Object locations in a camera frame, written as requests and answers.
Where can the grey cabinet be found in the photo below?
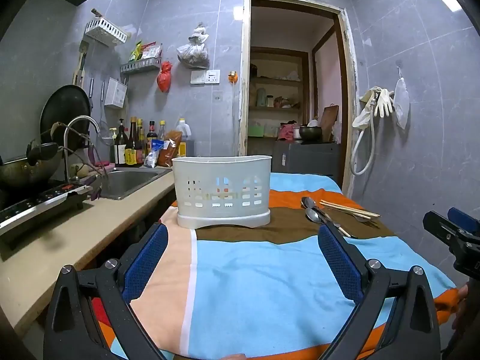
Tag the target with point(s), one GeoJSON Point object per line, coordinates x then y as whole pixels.
{"type": "Point", "coordinates": [307, 161]}

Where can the orange snack bag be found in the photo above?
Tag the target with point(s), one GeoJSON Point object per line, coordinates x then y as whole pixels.
{"type": "Point", "coordinates": [170, 150]}

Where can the wooden cutting board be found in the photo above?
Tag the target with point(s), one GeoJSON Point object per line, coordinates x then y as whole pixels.
{"type": "Point", "coordinates": [329, 120]}

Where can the white plastic bag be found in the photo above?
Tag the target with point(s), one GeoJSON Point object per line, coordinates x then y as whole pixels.
{"type": "Point", "coordinates": [193, 54]}

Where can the white plastic utensil basket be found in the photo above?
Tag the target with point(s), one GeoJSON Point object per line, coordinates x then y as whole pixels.
{"type": "Point", "coordinates": [221, 174]}

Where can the clear plastic bag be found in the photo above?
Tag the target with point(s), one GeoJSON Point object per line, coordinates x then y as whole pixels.
{"type": "Point", "coordinates": [401, 101]}

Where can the black hanging pan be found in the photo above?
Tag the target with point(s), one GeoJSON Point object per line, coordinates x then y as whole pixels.
{"type": "Point", "coordinates": [65, 110]}

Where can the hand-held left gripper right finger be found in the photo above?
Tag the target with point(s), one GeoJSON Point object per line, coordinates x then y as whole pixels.
{"type": "Point", "coordinates": [339, 258]}

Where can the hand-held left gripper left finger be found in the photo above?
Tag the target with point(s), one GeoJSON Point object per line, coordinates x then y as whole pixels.
{"type": "Point", "coordinates": [146, 262]}

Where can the white wall basket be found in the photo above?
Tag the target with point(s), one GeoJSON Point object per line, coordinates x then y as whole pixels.
{"type": "Point", "coordinates": [105, 32]}

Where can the orange wall hook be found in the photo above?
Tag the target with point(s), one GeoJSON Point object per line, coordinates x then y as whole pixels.
{"type": "Point", "coordinates": [233, 76]}

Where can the dark sauce bottle yellow label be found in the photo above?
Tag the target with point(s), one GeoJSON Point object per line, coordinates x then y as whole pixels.
{"type": "Point", "coordinates": [132, 146]}

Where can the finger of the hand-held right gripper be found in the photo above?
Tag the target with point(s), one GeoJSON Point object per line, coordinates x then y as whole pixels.
{"type": "Point", "coordinates": [444, 228]}
{"type": "Point", "coordinates": [465, 219]}

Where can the dark wok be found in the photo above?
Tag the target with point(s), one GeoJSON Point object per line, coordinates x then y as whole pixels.
{"type": "Point", "coordinates": [26, 170]}

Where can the white rubber gloves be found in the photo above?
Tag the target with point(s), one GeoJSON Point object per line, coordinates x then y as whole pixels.
{"type": "Point", "coordinates": [382, 101]}

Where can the black induction cooker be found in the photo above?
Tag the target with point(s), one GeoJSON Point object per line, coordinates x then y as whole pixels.
{"type": "Point", "coordinates": [41, 202]}

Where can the green box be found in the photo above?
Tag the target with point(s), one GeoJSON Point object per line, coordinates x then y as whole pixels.
{"type": "Point", "coordinates": [256, 130]}

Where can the metal table knife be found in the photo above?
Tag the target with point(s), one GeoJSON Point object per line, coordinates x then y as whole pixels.
{"type": "Point", "coordinates": [356, 219]}

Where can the white wall box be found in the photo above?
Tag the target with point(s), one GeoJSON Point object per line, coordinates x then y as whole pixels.
{"type": "Point", "coordinates": [115, 93]}

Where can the wooden shelf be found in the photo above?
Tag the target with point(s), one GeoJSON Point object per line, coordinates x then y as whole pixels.
{"type": "Point", "coordinates": [275, 82]}

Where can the cooking oil jug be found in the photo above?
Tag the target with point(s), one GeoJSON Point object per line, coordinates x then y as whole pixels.
{"type": "Point", "coordinates": [184, 138]}

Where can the steel sink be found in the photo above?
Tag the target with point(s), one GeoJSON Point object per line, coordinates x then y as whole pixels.
{"type": "Point", "coordinates": [129, 182]}

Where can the door frame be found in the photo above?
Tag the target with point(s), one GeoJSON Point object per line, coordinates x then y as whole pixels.
{"type": "Point", "coordinates": [245, 82]}

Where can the red cap sauce bottle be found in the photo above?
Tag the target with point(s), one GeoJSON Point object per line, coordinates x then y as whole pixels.
{"type": "Point", "coordinates": [151, 135]}

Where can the grey wall rack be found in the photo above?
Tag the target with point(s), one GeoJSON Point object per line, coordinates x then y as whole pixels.
{"type": "Point", "coordinates": [139, 66]}

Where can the yellow cap bottle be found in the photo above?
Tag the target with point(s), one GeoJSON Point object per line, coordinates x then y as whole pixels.
{"type": "Point", "coordinates": [161, 131]}

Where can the red plastic bag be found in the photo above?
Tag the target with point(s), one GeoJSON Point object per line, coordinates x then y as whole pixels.
{"type": "Point", "coordinates": [164, 77]}

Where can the pink cloth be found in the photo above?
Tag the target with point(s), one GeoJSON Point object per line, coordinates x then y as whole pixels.
{"type": "Point", "coordinates": [288, 131]}

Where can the person's right hand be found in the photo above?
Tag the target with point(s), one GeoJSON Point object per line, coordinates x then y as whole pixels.
{"type": "Point", "coordinates": [462, 303]}

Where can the beige kitchen counter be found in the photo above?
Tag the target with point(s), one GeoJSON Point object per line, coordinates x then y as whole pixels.
{"type": "Point", "coordinates": [56, 240]}

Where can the steel faucet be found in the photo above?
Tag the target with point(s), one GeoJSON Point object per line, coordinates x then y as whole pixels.
{"type": "Point", "coordinates": [80, 120]}

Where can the striped towel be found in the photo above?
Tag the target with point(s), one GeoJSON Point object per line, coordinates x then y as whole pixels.
{"type": "Point", "coordinates": [262, 288]}

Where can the metal spoon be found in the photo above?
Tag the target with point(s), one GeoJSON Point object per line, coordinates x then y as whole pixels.
{"type": "Point", "coordinates": [313, 215]}
{"type": "Point", "coordinates": [309, 202]}

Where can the white wall socket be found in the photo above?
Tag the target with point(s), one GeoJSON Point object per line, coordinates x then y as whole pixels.
{"type": "Point", "coordinates": [204, 77]}

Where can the black pot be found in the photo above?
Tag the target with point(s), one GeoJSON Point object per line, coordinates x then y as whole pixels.
{"type": "Point", "coordinates": [310, 133]}

